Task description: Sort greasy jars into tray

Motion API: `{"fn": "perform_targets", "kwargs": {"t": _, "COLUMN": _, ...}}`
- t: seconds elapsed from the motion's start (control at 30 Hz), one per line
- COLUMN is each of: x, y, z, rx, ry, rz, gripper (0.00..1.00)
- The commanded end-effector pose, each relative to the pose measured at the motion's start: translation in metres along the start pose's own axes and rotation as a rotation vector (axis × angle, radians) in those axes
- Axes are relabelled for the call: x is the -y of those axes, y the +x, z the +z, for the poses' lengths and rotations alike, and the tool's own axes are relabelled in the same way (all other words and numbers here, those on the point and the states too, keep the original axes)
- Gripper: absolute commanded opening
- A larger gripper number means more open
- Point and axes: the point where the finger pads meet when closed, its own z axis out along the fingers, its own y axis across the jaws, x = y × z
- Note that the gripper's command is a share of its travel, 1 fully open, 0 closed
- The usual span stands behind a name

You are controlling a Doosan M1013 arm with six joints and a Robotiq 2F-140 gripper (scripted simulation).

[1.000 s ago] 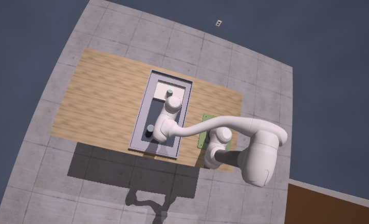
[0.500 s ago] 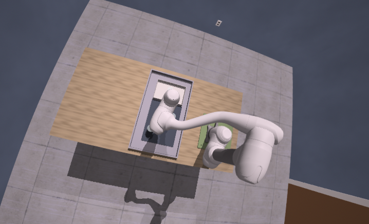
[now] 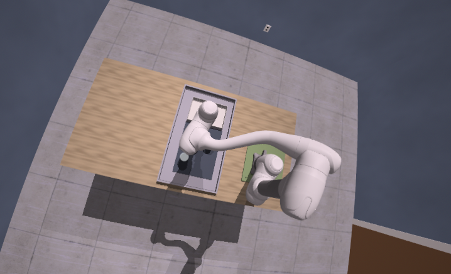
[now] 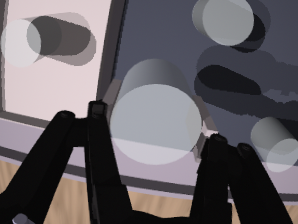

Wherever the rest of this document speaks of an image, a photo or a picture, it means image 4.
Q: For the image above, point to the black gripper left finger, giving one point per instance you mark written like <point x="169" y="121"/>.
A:
<point x="27" y="198"/>

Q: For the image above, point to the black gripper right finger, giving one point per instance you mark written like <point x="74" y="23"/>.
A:
<point x="255" y="196"/>

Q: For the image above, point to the pale grey cylinder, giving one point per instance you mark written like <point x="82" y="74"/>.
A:
<point x="155" y="119"/>
<point x="25" y="41"/>
<point x="227" y="22"/>
<point x="275" y="144"/>

